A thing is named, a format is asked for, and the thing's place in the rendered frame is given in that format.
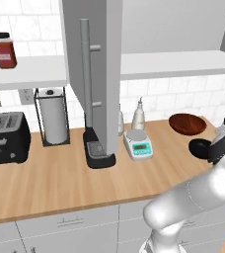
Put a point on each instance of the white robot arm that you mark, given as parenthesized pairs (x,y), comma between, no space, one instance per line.
(196,194)

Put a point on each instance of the brown wooden bowl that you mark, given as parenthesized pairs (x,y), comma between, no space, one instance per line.
(187,124)

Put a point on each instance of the white open cabinet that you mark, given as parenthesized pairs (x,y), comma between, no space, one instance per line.
(170,64)

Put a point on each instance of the small black bowl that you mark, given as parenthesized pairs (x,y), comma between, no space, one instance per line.
(199,149)

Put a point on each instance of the white oil bottle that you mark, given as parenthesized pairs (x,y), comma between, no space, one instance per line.
(138,117)

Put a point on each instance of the white kitchen scale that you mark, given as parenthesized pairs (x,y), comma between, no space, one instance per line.
(138,145)

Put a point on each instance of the black coffee machine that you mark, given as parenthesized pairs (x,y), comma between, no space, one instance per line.
(98,159)

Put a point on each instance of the white paper towel roll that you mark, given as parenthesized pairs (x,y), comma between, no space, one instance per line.
(53,118)

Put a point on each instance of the wide white drawer front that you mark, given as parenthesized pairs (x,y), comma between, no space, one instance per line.
(68,221)

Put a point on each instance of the black toaster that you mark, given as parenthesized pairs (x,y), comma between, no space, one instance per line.
(6,138)

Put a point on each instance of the white cupboard door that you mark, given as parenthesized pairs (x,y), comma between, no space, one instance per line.
(71,243)

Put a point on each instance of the red spice jar black lid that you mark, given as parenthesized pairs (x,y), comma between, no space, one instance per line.
(5,52)

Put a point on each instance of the white wall socket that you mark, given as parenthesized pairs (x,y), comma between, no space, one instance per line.
(27,96)

